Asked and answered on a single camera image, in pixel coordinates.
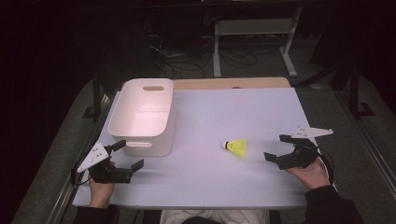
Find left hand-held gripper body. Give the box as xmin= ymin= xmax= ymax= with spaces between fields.
xmin=76 ymin=142 xmax=134 ymax=185

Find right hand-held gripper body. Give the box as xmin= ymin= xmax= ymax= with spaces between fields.
xmin=276 ymin=125 xmax=334 ymax=171

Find yellow shuttlecock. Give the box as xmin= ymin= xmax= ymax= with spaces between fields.
xmin=221 ymin=138 xmax=248 ymax=159

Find white plastic storage bin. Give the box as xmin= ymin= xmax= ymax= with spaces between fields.
xmin=107 ymin=77 xmax=177 ymax=158

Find person's left hand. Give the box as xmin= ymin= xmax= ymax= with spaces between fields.
xmin=88 ymin=160 xmax=116 ymax=209

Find person's right hand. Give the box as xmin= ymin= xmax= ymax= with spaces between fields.
xmin=286 ymin=155 xmax=332 ymax=191

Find person's left black sleeve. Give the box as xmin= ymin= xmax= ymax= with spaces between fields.
xmin=72 ymin=203 xmax=121 ymax=224

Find person's black sleeve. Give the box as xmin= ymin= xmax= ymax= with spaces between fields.
xmin=304 ymin=185 xmax=365 ymax=224
xmin=72 ymin=203 xmax=121 ymax=224

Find black metal stand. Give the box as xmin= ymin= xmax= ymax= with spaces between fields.
xmin=347 ymin=60 xmax=376 ymax=121
xmin=81 ymin=69 xmax=104 ymax=123

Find person's right black sleeve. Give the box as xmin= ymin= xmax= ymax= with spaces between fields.
xmin=304 ymin=185 xmax=365 ymax=224

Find person's light trousers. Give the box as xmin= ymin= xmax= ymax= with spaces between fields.
xmin=160 ymin=209 xmax=271 ymax=224

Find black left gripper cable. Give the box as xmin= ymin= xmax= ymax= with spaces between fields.
xmin=70 ymin=151 xmax=93 ymax=188

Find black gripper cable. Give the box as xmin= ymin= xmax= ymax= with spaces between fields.
xmin=317 ymin=147 xmax=336 ymax=187
xmin=70 ymin=151 xmax=93 ymax=188

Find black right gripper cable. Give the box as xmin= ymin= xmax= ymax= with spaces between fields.
xmin=317 ymin=147 xmax=336 ymax=187

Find metal floor rail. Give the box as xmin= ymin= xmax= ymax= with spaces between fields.
xmin=46 ymin=92 xmax=110 ymax=224
xmin=335 ymin=91 xmax=396 ymax=200

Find black looped cable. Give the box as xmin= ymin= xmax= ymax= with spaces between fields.
xmin=219 ymin=47 xmax=260 ymax=69

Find black cable tangle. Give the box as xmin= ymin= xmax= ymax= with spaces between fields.
xmin=144 ymin=17 xmax=207 ymax=80

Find white metal desk frame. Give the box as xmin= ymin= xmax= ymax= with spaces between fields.
xmin=212 ymin=6 xmax=304 ymax=78

